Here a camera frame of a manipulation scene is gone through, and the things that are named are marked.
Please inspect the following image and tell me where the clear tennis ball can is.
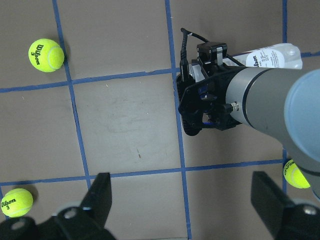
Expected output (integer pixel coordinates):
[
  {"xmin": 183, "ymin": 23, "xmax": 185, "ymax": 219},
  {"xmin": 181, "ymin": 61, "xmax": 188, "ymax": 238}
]
[{"xmin": 188, "ymin": 42, "xmax": 303, "ymax": 82}]

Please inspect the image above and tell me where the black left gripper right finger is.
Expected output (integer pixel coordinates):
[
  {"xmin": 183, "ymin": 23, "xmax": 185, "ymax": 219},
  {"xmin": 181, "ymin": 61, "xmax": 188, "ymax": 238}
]
[{"xmin": 250, "ymin": 171, "xmax": 294, "ymax": 235}]

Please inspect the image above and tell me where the Wilson tennis ball near table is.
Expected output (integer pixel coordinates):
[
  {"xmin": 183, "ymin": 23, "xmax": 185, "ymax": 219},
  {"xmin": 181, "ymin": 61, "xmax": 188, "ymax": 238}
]
[{"xmin": 28, "ymin": 38, "xmax": 65, "ymax": 73}]

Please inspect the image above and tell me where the middle yellow tennis ball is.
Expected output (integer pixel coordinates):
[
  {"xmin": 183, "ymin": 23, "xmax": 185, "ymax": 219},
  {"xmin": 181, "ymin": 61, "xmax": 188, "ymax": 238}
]
[{"xmin": 283, "ymin": 159, "xmax": 311, "ymax": 189}]

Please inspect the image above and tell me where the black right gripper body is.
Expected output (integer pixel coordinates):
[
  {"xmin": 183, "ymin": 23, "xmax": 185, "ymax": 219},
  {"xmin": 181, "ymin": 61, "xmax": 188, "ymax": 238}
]
[{"xmin": 176, "ymin": 42, "xmax": 240, "ymax": 136}]

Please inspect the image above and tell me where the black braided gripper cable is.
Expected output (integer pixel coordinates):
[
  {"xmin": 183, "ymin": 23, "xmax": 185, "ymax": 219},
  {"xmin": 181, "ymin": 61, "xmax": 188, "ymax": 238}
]
[{"xmin": 179, "ymin": 27, "xmax": 247, "ymax": 82}]

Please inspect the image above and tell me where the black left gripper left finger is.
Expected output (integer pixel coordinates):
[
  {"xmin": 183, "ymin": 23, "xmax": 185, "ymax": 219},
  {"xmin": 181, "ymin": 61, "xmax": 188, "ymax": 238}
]
[{"xmin": 79, "ymin": 172, "xmax": 112, "ymax": 228}]

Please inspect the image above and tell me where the Wilson tennis ball near base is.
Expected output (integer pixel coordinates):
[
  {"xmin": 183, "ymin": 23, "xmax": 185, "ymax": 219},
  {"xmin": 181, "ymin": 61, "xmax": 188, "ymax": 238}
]
[{"xmin": 0, "ymin": 188, "xmax": 34, "ymax": 218}]

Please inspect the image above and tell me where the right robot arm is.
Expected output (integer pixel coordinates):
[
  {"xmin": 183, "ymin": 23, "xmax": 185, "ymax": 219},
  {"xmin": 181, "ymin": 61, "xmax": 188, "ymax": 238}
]
[{"xmin": 176, "ymin": 42, "xmax": 320, "ymax": 197}]

